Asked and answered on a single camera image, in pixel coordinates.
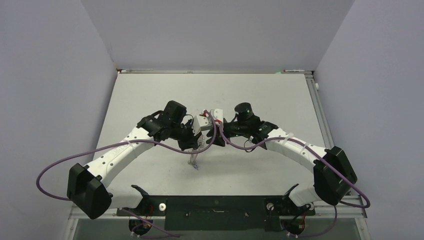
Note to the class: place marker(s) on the red white marker pen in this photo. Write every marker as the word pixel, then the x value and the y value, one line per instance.
pixel 293 71

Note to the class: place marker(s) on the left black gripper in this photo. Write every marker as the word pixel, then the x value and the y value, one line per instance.
pixel 191 141

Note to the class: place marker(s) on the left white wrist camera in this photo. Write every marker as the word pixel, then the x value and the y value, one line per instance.
pixel 200 123

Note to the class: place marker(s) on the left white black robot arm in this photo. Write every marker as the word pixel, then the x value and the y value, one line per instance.
pixel 89 186

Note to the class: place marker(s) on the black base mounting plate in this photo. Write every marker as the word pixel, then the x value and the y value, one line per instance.
pixel 220 213

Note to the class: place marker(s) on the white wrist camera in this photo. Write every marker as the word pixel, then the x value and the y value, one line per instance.
pixel 214 116
pixel 200 123

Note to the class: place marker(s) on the back aluminium rail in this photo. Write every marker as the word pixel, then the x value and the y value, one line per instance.
pixel 179 71

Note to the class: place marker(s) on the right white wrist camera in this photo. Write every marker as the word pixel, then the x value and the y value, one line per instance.
pixel 214 116

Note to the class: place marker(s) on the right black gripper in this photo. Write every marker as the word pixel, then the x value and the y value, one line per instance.
pixel 219 139

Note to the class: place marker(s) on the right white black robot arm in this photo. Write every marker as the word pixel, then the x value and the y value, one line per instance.
pixel 277 140

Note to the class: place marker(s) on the large silver metal keyring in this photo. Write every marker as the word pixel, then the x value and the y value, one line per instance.
pixel 200 149

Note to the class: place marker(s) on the right aluminium side rail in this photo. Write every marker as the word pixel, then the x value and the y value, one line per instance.
pixel 323 122

